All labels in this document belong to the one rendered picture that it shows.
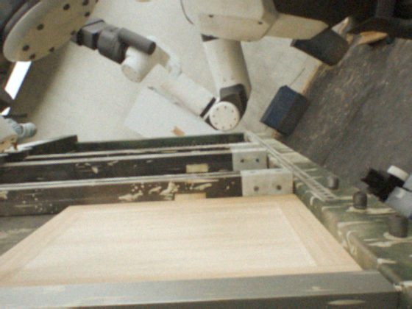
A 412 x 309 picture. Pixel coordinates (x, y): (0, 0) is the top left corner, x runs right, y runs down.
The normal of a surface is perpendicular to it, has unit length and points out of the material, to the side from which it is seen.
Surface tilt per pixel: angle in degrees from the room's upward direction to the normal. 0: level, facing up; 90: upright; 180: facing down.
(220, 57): 90
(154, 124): 90
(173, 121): 90
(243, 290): 56
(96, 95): 90
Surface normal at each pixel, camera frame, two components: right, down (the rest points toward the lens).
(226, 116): -0.19, 0.43
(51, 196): -0.02, 0.16
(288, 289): -0.06, -0.99
